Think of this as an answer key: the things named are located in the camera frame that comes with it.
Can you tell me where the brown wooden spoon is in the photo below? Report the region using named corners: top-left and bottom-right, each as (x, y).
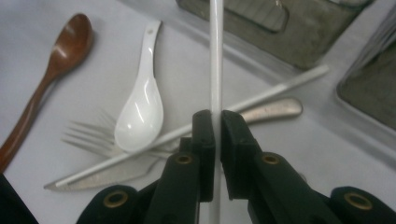
top-left (0, 12), bottom-right (94, 174)

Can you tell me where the metal table knife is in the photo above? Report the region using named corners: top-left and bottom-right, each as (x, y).
top-left (43, 97), bottom-right (304, 192)

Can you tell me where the smoky clear plastic bin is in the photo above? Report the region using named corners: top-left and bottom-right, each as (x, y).
top-left (176, 0), bottom-right (376, 71)
top-left (335, 3), bottom-right (396, 139)

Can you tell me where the white chopstick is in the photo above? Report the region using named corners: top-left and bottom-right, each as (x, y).
top-left (55, 63), bottom-right (331, 189)
top-left (208, 0), bottom-right (225, 224)

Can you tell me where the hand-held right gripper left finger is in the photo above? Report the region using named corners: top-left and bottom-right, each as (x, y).
top-left (179, 109), bottom-right (217, 203)

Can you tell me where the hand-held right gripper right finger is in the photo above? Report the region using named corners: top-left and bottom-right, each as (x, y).
top-left (220, 109), bottom-right (262, 201)

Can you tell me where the white ceramic spoon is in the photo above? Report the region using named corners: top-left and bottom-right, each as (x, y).
top-left (113, 20), bottom-right (164, 154)

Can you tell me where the white table cover sheet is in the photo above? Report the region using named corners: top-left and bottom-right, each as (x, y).
top-left (0, 0), bottom-right (396, 224)

